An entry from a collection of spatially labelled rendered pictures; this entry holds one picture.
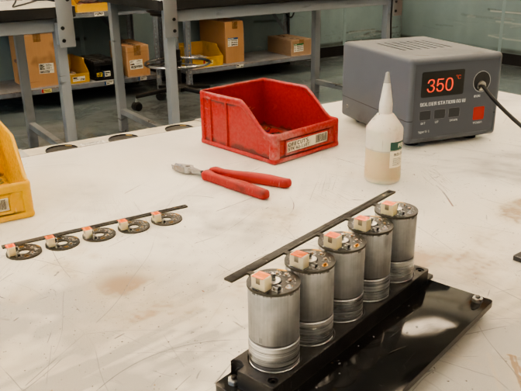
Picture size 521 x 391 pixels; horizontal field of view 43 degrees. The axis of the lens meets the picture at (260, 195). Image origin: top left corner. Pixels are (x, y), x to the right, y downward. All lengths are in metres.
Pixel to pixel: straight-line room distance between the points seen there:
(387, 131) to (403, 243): 0.23
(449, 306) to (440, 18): 5.99
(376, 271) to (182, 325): 0.12
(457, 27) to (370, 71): 5.46
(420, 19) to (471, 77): 5.77
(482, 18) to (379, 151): 5.47
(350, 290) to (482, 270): 0.15
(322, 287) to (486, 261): 0.19
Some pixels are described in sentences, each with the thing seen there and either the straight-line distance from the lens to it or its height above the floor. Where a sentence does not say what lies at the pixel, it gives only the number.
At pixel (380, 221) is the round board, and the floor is 0.81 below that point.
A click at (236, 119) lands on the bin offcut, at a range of 0.69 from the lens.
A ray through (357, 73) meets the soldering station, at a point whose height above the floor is 0.81.
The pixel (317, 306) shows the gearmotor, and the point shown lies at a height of 0.79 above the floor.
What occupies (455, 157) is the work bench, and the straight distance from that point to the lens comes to 0.70.
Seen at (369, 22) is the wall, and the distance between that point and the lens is 6.39.
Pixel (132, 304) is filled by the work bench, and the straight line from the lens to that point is 0.42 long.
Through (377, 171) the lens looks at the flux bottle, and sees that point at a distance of 0.61.
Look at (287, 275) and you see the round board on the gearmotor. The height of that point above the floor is 0.81.
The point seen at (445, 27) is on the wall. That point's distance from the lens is 6.32.
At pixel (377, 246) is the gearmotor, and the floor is 0.80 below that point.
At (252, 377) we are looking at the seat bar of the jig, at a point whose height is 0.77.
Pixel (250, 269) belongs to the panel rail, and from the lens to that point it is 0.32.
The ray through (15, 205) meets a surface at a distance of 0.57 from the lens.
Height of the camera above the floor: 0.96
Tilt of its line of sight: 21 degrees down
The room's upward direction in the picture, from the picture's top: 1 degrees counter-clockwise
